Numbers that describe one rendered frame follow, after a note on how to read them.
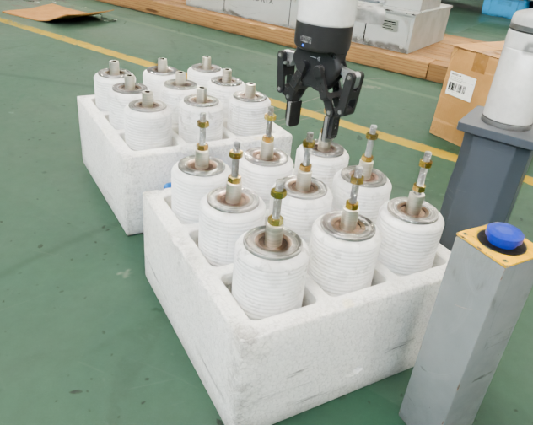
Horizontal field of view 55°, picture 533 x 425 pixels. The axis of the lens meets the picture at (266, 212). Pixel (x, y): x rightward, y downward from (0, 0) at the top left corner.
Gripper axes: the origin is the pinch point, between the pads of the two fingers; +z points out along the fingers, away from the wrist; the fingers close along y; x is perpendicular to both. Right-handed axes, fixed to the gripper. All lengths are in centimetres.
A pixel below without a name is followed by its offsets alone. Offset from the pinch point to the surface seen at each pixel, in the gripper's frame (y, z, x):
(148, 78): -62, 11, 12
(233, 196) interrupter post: -2.2, 9.2, -11.9
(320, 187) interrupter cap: 1.9, 9.9, 2.1
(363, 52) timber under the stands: -108, 29, 163
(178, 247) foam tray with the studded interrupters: -6.5, 17.7, -18.1
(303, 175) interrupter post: 0.6, 7.7, -0.7
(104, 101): -64, 16, 1
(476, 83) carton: -23, 14, 105
